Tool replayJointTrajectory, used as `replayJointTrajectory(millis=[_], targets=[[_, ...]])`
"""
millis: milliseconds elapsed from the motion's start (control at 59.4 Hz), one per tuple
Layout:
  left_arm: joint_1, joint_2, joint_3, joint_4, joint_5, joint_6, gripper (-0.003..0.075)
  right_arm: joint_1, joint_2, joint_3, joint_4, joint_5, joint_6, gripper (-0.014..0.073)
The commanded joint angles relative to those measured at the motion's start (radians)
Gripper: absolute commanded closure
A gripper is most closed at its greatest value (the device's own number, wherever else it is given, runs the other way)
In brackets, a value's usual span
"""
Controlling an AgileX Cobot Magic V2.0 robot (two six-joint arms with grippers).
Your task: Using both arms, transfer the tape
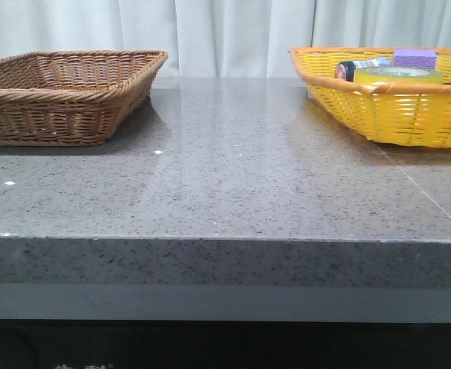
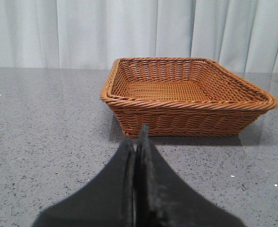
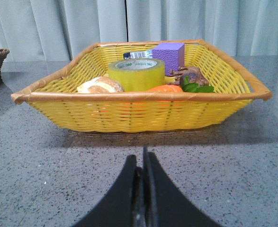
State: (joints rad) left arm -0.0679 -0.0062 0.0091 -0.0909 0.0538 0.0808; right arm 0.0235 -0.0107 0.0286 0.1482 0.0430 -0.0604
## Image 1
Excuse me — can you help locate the yellow woven basket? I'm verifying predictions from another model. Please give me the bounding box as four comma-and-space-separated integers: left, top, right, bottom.
290, 46, 451, 148

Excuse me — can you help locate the brown wicker basket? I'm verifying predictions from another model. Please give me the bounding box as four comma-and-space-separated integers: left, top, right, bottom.
0, 50, 168, 147

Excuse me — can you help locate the small bottle with black cap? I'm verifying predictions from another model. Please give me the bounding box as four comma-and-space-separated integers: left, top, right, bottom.
334, 57, 392, 82

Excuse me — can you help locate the white curtain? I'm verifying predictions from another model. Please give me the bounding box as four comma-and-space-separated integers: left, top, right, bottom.
0, 1, 451, 78

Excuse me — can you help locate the purple sponge block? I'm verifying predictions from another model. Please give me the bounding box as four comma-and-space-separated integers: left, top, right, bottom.
393, 48, 438, 69

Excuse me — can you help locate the yellow clear tape roll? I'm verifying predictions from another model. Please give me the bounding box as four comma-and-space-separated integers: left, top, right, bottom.
353, 66, 443, 85

